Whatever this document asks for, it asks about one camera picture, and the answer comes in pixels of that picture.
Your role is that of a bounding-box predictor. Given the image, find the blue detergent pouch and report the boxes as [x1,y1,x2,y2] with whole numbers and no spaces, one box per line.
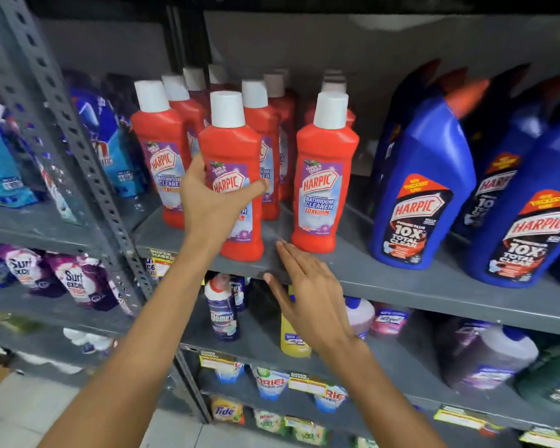
[69,86,146,199]
[0,98,39,209]
[35,151,82,225]

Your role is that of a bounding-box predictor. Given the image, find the rows of blue bottles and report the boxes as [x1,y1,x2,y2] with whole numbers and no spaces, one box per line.
[370,59,560,294]

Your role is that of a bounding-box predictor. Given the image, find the yellow shelf price label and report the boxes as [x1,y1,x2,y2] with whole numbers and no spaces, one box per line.
[433,405,504,436]
[519,427,560,448]
[199,351,236,371]
[148,248,176,278]
[288,373,328,396]

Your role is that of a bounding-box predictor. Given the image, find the person's right hand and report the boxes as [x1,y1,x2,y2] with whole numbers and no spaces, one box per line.
[263,240,356,358]

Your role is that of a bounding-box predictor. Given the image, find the white bottle with blue cap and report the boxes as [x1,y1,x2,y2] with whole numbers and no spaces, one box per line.
[344,296,376,341]

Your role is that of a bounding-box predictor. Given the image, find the purple detergent pouch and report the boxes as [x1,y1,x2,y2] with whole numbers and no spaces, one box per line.
[47,254,120,313]
[0,245,67,299]

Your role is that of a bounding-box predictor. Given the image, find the large green cleaner bottle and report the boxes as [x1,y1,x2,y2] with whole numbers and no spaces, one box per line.
[515,338,560,412]

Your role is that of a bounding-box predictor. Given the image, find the rows of red bottles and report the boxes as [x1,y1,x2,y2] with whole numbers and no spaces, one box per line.
[131,67,360,254]

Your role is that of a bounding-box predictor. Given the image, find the grey metal shelf rack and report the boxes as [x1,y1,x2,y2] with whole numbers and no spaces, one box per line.
[0,0,211,422]
[132,9,560,448]

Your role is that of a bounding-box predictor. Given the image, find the white green detergent packet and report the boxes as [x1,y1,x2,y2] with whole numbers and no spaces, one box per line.
[314,386,349,414]
[214,362,245,384]
[251,366,291,402]

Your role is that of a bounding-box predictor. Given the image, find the person's left hand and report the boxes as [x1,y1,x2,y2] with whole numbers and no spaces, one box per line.
[179,154,269,253]

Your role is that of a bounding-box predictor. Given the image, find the large purple cleaner bottle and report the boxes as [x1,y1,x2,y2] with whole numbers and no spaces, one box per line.
[435,317,540,392]

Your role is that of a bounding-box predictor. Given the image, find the yellow cleaner bottle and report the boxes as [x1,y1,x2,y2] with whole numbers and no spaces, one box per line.
[280,285,312,359]

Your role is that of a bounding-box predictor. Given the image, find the person's right forearm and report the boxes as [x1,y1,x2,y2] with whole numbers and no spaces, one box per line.
[318,338,449,448]

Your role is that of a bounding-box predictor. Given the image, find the red white-capped cleaner bottle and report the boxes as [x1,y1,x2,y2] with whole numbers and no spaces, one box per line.
[198,91,266,263]

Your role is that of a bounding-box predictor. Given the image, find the pink labelled bottle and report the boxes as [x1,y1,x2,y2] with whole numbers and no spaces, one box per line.
[370,303,411,337]

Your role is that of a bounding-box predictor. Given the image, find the white bottle with blue label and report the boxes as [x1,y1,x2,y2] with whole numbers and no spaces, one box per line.
[204,273,240,342]

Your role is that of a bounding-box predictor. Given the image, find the orange detergent packet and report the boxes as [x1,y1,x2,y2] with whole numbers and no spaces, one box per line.
[210,397,246,425]

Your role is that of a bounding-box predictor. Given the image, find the small dark blue bottle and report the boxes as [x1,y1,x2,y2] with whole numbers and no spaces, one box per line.
[230,275,251,313]

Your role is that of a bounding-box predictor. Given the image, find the person's left forearm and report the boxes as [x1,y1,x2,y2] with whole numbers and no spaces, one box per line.
[37,238,228,448]

